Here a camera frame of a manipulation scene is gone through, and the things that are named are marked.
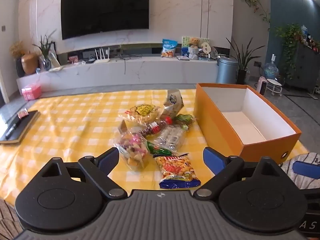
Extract green label nut packet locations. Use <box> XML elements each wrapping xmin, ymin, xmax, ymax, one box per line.
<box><xmin>172</xmin><ymin>114</ymin><xmax>195</xmax><ymax>130</ymax></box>

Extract grey trash can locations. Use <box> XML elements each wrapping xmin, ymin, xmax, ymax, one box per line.
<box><xmin>216</xmin><ymin>56</ymin><xmax>239</xmax><ymax>84</ymax></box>

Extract small pink heater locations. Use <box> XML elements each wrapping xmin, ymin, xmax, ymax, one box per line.
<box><xmin>258</xmin><ymin>76</ymin><xmax>268</xmax><ymax>96</ymax></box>

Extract black pen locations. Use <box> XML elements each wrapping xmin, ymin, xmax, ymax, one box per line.
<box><xmin>5</xmin><ymin>116</ymin><xmax>22</xmax><ymax>140</ymax></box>

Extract round cracker packet yellow label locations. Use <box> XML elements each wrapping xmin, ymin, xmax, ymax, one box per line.
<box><xmin>118</xmin><ymin>104</ymin><xmax>164</xmax><ymax>127</ymax></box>

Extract small green snack packet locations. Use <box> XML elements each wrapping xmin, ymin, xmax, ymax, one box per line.
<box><xmin>147</xmin><ymin>141</ymin><xmax>173</xmax><ymax>156</ymax></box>

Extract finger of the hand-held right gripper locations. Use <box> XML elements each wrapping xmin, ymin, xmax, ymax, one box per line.
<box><xmin>293</xmin><ymin>160</ymin><xmax>320</xmax><ymax>180</ymax></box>

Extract grey-blue cabinet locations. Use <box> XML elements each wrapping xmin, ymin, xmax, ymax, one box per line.
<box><xmin>282</xmin><ymin>41</ymin><xmax>320</xmax><ymax>93</ymax></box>

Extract orange cardboard box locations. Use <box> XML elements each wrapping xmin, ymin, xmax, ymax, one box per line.
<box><xmin>194</xmin><ymin>83</ymin><xmax>302</xmax><ymax>160</ymax></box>

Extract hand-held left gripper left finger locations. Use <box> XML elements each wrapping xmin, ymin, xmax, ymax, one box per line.
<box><xmin>37</xmin><ymin>147</ymin><xmax>128</xmax><ymax>198</ymax></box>

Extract climbing vine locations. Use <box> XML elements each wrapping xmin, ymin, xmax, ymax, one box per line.
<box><xmin>239</xmin><ymin>0</ymin><xmax>272</xmax><ymax>30</ymax></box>

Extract pale fabric pouch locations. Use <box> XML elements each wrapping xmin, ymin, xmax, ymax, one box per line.
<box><xmin>189</xmin><ymin>46</ymin><xmax>200</xmax><ymax>60</ymax></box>

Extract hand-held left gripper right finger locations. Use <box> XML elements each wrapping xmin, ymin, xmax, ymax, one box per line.
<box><xmin>194</xmin><ymin>146</ymin><xmax>283</xmax><ymax>198</ymax></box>

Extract grey pinstriped cloth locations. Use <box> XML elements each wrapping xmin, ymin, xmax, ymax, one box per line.
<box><xmin>279</xmin><ymin>152</ymin><xmax>320</xmax><ymax>190</ymax></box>

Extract clear mixed candy bag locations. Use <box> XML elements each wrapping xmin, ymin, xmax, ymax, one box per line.
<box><xmin>114</xmin><ymin>120</ymin><xmax>153</xmax><ymax>172</ymax></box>

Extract white snack packet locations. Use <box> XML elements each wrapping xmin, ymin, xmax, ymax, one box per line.
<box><xmin>152</xmin><ymin>124</ymin><xmax>187</xmax><ymax>153</ymax></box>

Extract chocolate ball bottle red cap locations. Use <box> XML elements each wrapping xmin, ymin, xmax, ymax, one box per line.
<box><xmin>139</xmin><ymin>116</ymin><xmax>173</xmax><ymax>138</ymax></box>

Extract potted long-leaf plant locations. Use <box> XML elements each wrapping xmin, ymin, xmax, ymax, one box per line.
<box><xmin>225</xmin><ymin>36</ymin><xmax>265</xmax><ymax>85</ymax></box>

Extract row of small bottles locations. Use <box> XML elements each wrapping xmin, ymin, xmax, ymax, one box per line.
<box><xmin>300</xmin><ymin>25</ymin><xmax>320</xmax><ymax>53</ymax></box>

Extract dried yellow flowers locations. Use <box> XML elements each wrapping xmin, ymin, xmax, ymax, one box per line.
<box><xmin>9</xmin><ymin>41</ymin><xmax>25</xmax><ymax>59</ymax></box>

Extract black notebook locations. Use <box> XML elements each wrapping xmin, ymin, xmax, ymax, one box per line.
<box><xmin>0</xmin><ymin>110</ymin><xmax>41</xmax><ymax>145</ymax></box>

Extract puffed rice bag blue checks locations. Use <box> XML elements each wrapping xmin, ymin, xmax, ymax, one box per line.
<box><xmin>162</xmin><ymin>89</ymin><xmax>185</xmax><ymax>120</ymax></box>

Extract white round stool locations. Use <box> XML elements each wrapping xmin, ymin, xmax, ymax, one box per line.
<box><xmin>265</xmin><ymin>78</ymin><xmax>283</xmax><ymax>97</ymax></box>

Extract dark vase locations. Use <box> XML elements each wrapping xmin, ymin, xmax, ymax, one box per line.
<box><xmin>15</xmin><ymin>57</ymin><xmax>25</xmax><ymax>78</ymax></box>

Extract glass vase with green plant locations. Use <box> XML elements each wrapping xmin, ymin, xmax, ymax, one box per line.
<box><xmin>32</xmin><ymin>30</ymin><xmax>57</xmax><ymax>71</ymax></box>

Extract white router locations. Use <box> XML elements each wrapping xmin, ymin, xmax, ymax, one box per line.
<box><xmin>86</xmin><ymin>47</ymin><xmax>111</xmax><ymax>64</ymax></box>

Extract black television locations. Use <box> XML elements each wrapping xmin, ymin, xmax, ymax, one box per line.
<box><xmin>61</xmin><ymin>0</ymin><xmax>150</xmax><ymax>40</ymax></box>

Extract white marble TV console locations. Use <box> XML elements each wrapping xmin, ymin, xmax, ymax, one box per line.
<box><xmin>16</xmin><ymin>55</ymin><xmax>219</xmax><ymax>95</ymax></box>

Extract orange peanut snack bag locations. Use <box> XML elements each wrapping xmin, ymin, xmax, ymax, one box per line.
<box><xmin>154</xmin><ymin>153</ymin><xmax>202</xmax><ymax>190</ymax></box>

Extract trailing green houseplant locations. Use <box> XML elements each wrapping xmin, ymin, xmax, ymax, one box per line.
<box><xmin>274</xmin><ymin>24</ymin><xmax>304</xmax><ymax>80</ymax></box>

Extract round hand fan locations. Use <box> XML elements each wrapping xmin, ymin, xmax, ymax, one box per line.
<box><xmin>201</xmin><ymin>42</ymin><xmax>213</xmax><ymax>58</ymax></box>

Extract yellow checked tablecloth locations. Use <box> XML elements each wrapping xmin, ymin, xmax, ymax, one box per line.
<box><xmin>0</xmin><ymin>89</ymin><xmax>310</xmax><ymax>205</ymax></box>

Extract blue water jug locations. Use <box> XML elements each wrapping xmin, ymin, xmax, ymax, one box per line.
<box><xmin>264</xmin><ymin>54</ymin><xmax>280</xmax><ymax>80</ymax></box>

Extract blue snack bag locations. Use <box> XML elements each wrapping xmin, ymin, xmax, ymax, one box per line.
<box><xmin>161</xmin><ymin>39</ymin><xmax>178</xmax><ymax>58</ymax></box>

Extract brown round vase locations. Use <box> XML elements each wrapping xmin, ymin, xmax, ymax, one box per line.
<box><xmin>21</xmin><ymin>52</ymin><xmax>39</xmax><ymax>75</ymax></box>

